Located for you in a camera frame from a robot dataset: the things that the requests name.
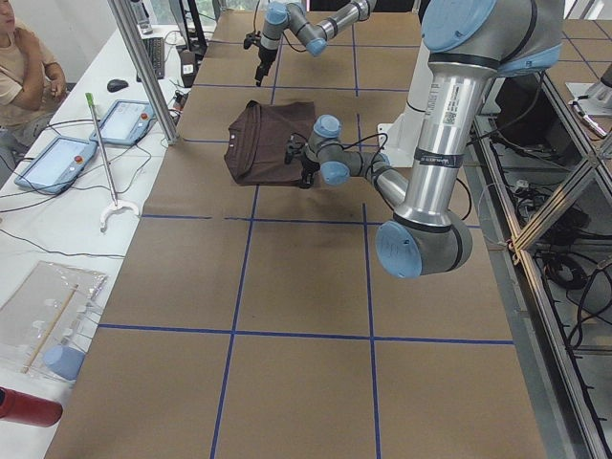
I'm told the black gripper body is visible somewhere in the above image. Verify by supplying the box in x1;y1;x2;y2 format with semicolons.
243;32;277;67
284;136;319;177

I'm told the dark brown t-shirt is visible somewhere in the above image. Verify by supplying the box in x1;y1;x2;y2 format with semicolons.
224;100;316;186

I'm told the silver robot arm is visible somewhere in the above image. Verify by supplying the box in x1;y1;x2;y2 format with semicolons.
243;0;377;87
285;1;564;278

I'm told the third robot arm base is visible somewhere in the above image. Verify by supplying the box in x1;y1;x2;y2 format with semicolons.
566;66;611;109

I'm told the black keyboard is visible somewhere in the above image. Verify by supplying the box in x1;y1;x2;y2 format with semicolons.
142;37;165;79

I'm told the far blue teach pendant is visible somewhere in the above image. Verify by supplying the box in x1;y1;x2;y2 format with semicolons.
98;99;156;146

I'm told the blue teach pendant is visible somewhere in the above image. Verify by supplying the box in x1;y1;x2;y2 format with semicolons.
13;136;98;195
98;99;156;146

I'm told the black computer mouse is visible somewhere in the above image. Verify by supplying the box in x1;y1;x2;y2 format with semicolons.
106;78;129;93

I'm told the reacher grabber stick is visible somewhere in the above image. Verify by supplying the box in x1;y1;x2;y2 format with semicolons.
85;92;141;233

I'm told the near blue teach pendant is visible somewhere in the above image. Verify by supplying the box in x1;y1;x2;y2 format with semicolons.
13;136;98;195

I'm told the seated person in beige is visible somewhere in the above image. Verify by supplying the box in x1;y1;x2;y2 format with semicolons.
1;1;67;163

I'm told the wooden stick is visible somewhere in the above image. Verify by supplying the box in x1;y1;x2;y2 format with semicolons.
21;284;78;374

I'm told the clear plastic bag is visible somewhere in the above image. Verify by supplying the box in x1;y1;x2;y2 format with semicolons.
1;261;107;382

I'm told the red bottle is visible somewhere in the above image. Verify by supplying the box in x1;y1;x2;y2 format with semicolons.
1;387;63;427

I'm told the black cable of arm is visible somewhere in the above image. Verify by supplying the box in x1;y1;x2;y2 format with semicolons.
251;0;312;54
286;131;474;221

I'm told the white camera mast pedestal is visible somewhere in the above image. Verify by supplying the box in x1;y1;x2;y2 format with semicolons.
378;42;433;167

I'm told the aluminium frame post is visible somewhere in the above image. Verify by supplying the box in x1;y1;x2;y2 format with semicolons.
107;0;179;145

